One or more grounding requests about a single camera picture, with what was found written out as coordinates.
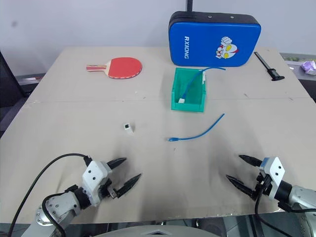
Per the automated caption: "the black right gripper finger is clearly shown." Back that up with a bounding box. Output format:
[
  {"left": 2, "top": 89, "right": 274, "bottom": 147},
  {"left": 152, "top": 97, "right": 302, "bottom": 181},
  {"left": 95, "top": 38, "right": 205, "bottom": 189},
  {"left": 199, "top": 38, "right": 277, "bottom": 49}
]
[
  {"left": 238, "top": 155, "right": 264, "bottom": 168},
  {"left": 225, "top": 174, "right": 257, "bottom": 200}
]

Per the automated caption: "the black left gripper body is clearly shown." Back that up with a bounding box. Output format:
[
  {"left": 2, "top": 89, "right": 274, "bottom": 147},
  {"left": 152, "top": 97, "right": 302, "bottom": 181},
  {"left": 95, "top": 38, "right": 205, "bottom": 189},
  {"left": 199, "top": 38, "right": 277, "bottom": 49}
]
[{"left": 99, "top": 178, "right": 118, "bottom": 199}]

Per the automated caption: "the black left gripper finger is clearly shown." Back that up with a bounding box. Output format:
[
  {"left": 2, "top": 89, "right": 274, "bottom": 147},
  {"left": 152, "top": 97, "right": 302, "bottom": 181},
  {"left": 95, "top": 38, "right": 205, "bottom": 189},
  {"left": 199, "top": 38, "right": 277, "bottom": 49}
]
[
  {"left": 116, "top": 173, "right": 142, "bottom": 198},
  {"left": 106, "top": 158, "right": 127, "bottom": 171}
]

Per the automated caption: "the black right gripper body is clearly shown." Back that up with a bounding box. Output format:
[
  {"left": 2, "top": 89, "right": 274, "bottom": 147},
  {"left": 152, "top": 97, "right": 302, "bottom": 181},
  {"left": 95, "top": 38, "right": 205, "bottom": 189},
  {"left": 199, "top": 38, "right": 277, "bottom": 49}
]
[{"left": 251, "top": 170, "right": 272, "bottom": 201}]

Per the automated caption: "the grey rounded robot body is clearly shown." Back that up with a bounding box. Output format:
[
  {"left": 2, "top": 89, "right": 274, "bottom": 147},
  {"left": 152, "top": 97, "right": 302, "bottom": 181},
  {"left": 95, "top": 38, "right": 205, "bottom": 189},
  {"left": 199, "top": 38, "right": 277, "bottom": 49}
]
[{"left": 105, "top": 224, "right": 229, "bottom": 237}]

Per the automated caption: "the green plastic bin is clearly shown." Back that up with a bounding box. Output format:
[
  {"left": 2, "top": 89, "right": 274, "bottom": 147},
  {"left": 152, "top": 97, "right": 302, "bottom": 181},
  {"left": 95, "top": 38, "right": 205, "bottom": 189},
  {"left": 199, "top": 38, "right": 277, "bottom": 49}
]
[{"left": 170, "top": 67, "right": 208, "bottom": 113}]

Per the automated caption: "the black plastic caliper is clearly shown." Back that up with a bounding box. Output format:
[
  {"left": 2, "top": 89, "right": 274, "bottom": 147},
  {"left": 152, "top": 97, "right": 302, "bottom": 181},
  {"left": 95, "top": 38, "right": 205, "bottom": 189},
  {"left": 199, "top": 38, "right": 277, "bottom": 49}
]
[{"left": 254, "top": 51, "right": 285, "bottom": 82}]

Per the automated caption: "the dark side desk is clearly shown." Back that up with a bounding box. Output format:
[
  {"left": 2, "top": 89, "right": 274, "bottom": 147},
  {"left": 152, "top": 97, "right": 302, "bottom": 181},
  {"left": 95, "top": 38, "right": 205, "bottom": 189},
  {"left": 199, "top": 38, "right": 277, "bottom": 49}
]
[{"left": 279, "top": 51, "right": 316, "bottom": 104}]

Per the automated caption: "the red table tennis paddle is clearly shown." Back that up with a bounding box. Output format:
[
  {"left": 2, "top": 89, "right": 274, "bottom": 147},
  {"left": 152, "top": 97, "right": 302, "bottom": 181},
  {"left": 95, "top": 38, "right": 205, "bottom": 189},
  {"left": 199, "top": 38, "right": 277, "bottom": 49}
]
[{"left": 86, "top": 57, "right": 144, "bottom": 80}]

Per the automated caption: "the purple crumpled bag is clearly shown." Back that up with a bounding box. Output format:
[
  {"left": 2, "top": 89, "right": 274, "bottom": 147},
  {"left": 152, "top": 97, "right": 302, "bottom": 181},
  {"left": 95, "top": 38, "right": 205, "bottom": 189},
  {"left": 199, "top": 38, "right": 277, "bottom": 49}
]
[{"left": 300, "top": 59, "right": 316, "bottom": 76}]

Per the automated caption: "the blue RXIONG kick pad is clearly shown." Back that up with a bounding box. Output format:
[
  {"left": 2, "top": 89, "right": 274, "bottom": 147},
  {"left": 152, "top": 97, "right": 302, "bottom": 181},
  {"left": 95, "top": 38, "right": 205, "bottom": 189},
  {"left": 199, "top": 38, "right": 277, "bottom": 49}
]
[{"left": 168, "top": 10, "right": 262, "bottom": 68}]

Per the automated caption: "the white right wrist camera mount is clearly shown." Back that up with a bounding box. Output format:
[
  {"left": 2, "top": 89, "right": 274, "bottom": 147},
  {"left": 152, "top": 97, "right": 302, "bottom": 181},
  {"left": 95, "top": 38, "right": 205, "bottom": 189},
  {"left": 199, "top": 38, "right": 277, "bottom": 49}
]
[{"left": 258, "top": 156, "right": 286, "bottom": 200}]

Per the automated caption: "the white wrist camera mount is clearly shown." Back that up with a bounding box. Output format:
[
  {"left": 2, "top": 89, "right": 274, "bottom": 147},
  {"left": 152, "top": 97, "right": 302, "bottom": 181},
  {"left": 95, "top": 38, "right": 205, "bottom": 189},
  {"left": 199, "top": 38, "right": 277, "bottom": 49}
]
[
  {"left": 81, "top": 160, "right": 113, "bottom": 206},
  {"left": 258, "top": 156, "right": 286, "bottom": 200}
]

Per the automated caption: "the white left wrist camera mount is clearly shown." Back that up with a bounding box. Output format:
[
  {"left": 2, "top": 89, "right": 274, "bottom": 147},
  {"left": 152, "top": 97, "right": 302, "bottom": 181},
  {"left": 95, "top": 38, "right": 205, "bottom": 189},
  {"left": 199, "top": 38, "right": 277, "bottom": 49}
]
[{"left": 81, "top": 160, "right": 113, "bottom": 206}]

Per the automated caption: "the blue cable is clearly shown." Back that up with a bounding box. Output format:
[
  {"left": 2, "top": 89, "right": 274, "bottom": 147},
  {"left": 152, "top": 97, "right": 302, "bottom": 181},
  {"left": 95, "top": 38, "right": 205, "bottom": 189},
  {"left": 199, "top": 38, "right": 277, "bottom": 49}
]
[
  {"left": 181, "top": 66, "right": 227, "bottom": 100},
  {"left": 168, "top": 113, "right": 226, "bottom": 142}
]

